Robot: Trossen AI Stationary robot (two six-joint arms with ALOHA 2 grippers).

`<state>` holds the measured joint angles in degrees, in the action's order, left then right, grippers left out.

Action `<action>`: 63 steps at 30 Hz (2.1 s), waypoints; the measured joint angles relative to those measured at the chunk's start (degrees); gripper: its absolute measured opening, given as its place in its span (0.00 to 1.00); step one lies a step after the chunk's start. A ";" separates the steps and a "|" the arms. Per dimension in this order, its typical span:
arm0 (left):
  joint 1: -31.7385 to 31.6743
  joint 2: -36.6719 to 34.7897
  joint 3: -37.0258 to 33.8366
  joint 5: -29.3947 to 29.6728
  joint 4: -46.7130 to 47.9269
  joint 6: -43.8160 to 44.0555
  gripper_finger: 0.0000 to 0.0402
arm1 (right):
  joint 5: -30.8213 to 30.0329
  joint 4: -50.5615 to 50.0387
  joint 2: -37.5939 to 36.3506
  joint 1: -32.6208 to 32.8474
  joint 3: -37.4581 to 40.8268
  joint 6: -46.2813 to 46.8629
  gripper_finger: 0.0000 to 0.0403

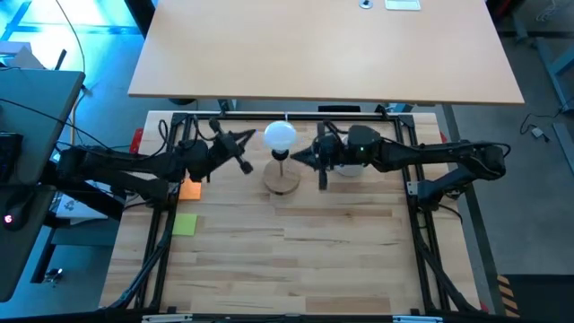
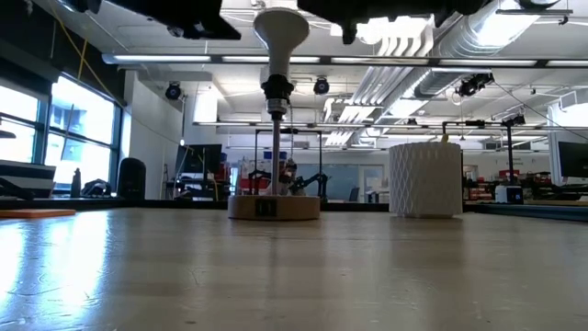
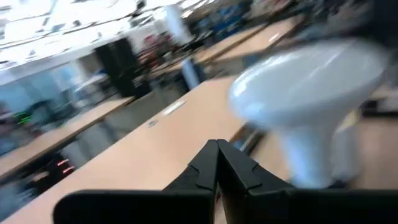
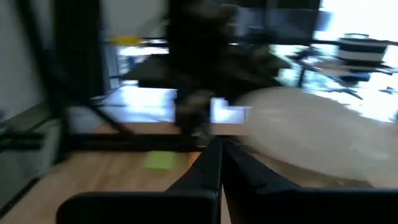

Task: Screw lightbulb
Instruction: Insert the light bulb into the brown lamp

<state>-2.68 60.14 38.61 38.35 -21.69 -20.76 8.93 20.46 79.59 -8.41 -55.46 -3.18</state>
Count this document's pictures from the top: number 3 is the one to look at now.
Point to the white globe lightbulb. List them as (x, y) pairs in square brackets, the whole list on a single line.
[(304, 87)]

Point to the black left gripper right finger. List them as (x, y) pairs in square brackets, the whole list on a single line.
[(295, 208)]

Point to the white table cover plate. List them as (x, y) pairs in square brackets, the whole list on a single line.
[(174, 107)]

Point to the light wooden office table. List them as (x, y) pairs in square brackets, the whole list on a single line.
[(62, 133), (258, 40), (140, 155)]

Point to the round metal table grommet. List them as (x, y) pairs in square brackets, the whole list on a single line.
[(152, 123)]

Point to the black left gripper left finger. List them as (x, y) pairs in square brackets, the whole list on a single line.
[(140, 208)]

